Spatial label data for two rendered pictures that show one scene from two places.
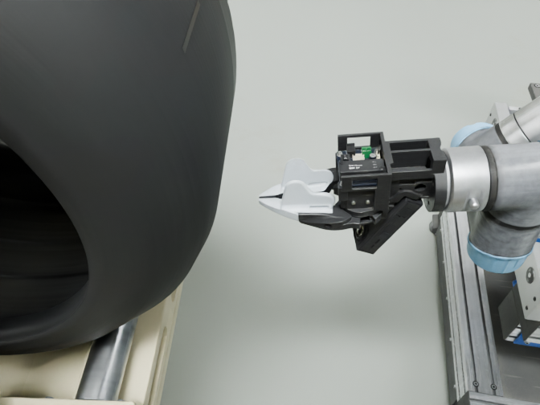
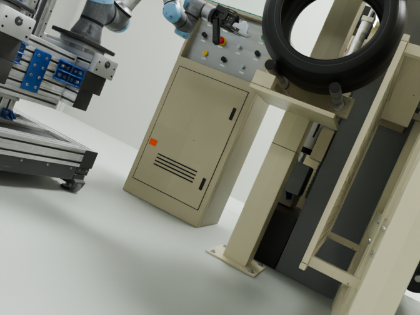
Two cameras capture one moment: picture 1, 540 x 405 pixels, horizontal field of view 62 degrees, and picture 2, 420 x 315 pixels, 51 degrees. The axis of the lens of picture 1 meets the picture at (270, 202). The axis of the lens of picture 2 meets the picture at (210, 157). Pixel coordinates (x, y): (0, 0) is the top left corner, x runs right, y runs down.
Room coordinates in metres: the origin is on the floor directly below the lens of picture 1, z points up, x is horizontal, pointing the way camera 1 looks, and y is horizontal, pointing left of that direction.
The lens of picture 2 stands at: (2.27, 0.65, 0.55)
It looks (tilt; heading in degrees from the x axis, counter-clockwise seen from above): 3 degrees down; 197
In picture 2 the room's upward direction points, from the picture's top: 23 degrees clockwise
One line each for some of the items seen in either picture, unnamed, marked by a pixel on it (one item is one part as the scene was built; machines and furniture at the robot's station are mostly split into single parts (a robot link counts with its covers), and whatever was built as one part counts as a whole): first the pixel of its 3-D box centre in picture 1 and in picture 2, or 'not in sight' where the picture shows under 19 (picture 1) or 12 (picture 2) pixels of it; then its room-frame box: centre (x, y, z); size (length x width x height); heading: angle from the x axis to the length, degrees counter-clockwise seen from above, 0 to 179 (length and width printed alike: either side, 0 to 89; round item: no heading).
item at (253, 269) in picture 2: not in sight; (237, 258); (0.07, 0.32, 0.01); 0.27 x 0.27 x 0.02; 88
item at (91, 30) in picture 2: not in sight; (88, 29); (0.46, -0.72, 0.77); 0.15 x 0.15 x 0.10
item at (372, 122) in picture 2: not in sight; (355, 164); (0.57, 0.65, 0.65); 0.90 x 0.02 x 0.70; 178
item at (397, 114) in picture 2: not in sight; (402, 94); (0.12, 0.72, 1.05); 0.20 x 0.15 x 0.30; 178
